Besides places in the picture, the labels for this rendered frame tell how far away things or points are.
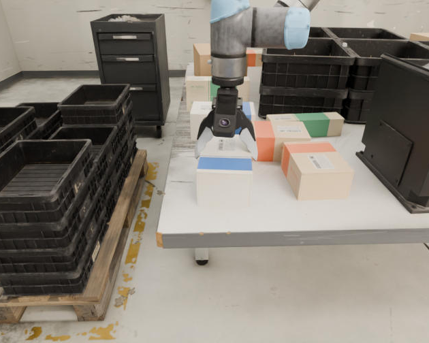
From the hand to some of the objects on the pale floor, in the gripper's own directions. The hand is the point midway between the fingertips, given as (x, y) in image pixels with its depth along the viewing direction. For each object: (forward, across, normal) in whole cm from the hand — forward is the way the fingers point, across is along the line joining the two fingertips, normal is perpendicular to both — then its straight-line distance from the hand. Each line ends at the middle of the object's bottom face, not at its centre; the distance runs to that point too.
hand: (225, 161), depth 79 cm
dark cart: (+77, +80, -199) cm, 228 cm away
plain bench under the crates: (+76, -59, -67) cm, 117 cm away
